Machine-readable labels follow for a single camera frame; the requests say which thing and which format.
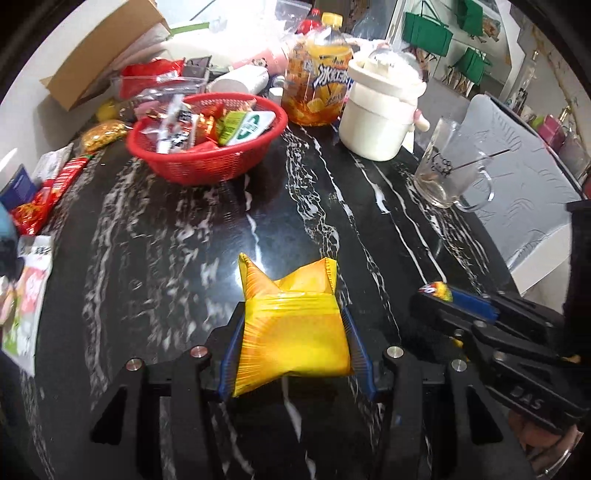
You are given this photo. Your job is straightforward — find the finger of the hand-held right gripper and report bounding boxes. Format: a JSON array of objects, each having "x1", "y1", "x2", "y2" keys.
[
  {"x1": 450, "y1": 286, "x2": 565, "y2": 334},
  {"x1": 410, "y1": 292, "x2": 560, "y2": 370}
]

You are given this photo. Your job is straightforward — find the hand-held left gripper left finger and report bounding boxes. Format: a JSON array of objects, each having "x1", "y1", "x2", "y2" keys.
[{"x1": 90, "y1": 300, "x2": 247, "y2": 480}]

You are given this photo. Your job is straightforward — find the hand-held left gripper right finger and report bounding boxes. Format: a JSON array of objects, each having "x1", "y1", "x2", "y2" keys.
[{"x1": 341, "y1": 307, "x2": 532, "y2": 480}]

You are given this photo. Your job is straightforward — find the colourful candy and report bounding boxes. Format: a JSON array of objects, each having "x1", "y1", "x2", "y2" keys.
[{"x1": 418, "y1": 282, "x2": 453, "y2": 303}]

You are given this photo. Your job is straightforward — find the yellow snack packet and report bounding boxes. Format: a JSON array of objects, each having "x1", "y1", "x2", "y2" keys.
[{"x1": 232, "y1": 252, "x2": 352, "y2": 398}]

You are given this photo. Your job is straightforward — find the red plastic basket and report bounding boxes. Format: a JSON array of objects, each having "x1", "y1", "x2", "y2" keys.
[{"x1": 126, "y1": 92, "x2": 289, "y2": 185}]

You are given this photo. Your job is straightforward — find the red gold-print snack packet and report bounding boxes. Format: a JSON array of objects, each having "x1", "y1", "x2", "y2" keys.
[{"x1": 184, "y1": 138, "x2": 221, "y2": 154}]

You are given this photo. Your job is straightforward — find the green white snack packet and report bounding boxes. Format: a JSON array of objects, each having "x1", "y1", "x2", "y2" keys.
[{"x1": 217, "y1": 109, "x2": 273, "y2": 146}]

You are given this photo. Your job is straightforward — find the white red snack packet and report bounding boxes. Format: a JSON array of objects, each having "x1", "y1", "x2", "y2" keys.
[{"x1": 156, "y1": 102, "x2": 195, "y2": 155}]

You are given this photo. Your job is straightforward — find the orange red snack packet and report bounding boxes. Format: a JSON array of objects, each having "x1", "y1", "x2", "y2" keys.
[{"x1": 196, "y1": 113, "x2": 220, "y2": 139}]

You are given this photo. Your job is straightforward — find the small clear zip bag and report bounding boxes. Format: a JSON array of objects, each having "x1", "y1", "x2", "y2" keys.
[{"x1": 136, "y1": 92, "x2": 181, "y2": 134}]

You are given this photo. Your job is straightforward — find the person's right hand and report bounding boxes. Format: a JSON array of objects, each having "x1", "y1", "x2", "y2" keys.
[{"x1": 508, "y1": 408, "x2": 585, "y2": 478}]

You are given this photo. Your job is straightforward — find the glass mug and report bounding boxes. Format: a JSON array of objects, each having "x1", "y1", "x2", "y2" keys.
[{"x1": 413, "y1": 116, "x2": 495, "y2": 213}]

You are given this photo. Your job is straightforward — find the metal stirrer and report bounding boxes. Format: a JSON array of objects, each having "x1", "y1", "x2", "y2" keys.
[{"x1": 450, "y1": 148, "x2": 513, "y2": 174}]

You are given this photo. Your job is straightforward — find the cream electric pot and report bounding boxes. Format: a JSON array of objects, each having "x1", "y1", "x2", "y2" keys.
[{"x1": 338, "y1": 46, "x2": 428, "y2": 161}]

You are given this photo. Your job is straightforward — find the white pink packet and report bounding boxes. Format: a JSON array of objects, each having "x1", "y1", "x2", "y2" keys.
[{"x1": 0, "y1": 235, "x2": 54, "y2": 374}]

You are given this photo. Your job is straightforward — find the orange drink bottle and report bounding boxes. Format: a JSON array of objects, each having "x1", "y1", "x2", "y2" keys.
[{"x1": 281, "y1": 13, "x2": 356, "y2": 126}]

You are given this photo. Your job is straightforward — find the long red snack packet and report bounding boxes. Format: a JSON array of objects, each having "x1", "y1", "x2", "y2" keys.
[{"x1": 44, "y1": 156, "x2": 90, "y2": 210}]

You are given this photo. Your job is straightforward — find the red snack bag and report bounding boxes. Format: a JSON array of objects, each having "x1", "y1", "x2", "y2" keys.
[{"x1": 9, "y1": 188, "x2": 54, "y2": 236}]

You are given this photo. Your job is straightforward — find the gold snack bag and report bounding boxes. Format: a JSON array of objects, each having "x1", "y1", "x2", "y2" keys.
[{"x1": 79, "y1": 119, "x2": 130, "y2": 153}]

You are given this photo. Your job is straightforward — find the large green tote bag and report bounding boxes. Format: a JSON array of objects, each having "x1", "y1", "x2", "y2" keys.
[{"x1": 403, "y1": 0, "x2": 454, "y2": 57}]

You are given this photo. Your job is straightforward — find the clear plastic wrapper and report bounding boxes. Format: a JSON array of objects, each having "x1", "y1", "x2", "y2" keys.
[{"x1": 32, "y1": 143, "x2": 75, "y2": 181}]

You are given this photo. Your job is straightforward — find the yellow round fruit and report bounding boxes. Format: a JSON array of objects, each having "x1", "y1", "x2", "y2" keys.
[{"x1": 96, "y1": 98, "x2": 122, "y2": 121}]

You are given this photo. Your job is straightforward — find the clear plastic container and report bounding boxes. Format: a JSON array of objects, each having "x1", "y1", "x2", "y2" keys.
[{"x1": 111, "y1": 74, "x2": 211, "y2": 112}]

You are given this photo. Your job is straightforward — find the pink printed cup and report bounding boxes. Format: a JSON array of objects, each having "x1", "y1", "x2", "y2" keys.
[{"x1": 231, "y1": 46, "x2": 289, "y2": 75}]

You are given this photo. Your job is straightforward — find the dark brown packet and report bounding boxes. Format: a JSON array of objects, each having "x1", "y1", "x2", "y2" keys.
[{"x1": 182, "y1": 55, "x2": 213, "y2": 79}]

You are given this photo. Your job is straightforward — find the red cola bottle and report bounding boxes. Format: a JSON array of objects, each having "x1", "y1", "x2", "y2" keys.
[{"x1": 295, "y1": 8, "x2": 324, "y2": 35}]

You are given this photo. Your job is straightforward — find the red packet with white label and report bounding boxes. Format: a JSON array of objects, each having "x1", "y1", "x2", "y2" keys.
[{"x1": 121, "y1": 58, "x2": 185, "y2": 88}]

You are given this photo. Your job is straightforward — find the white flat package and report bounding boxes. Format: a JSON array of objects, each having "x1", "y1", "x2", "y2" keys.
[{"x1": 152, "y1": 34, "x2": 287, "y2": 65}]

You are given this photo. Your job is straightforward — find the large clear zip bag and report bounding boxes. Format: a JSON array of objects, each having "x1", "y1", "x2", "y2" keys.
[{"x1": 272, "y1": 0, "x2": 315, "y2": 24}]

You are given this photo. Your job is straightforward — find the open cardboard box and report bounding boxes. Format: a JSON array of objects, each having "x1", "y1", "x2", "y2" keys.
[{"x1": 41, "y1": 0, "x2": 171, "y2": 112}]

